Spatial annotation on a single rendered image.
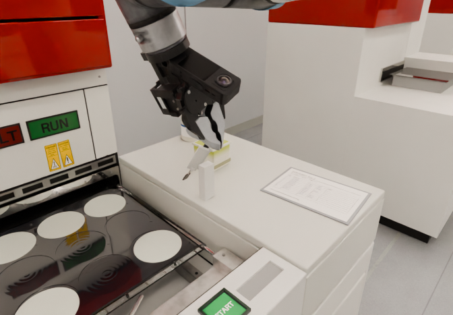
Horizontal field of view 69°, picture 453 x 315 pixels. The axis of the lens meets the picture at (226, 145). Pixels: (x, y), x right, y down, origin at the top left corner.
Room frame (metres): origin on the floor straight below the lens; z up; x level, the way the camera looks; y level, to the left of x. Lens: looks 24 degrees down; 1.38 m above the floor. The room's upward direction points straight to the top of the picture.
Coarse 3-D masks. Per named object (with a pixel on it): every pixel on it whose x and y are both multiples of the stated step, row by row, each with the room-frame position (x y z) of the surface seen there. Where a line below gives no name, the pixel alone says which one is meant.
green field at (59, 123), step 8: (40, 120) 0.73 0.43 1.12; (48, 120) 0.74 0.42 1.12; (56, 120) 0.75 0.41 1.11; (64, 120) 0.76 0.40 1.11; (72, 120) 0.78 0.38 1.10; (32, 128) 0.71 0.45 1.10; (40, 128) 0.72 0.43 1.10; (48, 128) 0.73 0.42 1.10; (56, 128) 0.75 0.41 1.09; (64, 128) 0.76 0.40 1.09; (72, 128) 0.77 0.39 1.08; (32, 136) 0.71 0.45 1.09; (40, 136) 0.72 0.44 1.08
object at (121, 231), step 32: (32, 224) 0.63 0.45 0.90; (96, 224) 0.63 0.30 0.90; (128, 224) 0.63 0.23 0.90; (160, 224) 0.63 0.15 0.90; (32, 256) 0.52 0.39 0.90; (64, 256) 0.52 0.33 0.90; (96, 256) 0.52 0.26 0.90; (128, 256) 0.52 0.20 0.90; (0, 288) 0.44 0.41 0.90; (32, 288) 0.44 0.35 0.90; (96, 288) 0.44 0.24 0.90; (128, 288) 0.44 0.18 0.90
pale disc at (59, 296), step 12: (60, 288) 0.44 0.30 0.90; (36, 300) 0.42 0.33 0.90; (48, 300) 0.42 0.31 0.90; (60, 300) 0.42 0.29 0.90; (72, 300) 0.41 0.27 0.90; (24, 312) 0.39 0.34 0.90; (36, 312) 0.39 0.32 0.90; (48, 312) 0.39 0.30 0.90; (60, 312) 0.39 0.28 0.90; (72, 312) 0.39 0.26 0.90
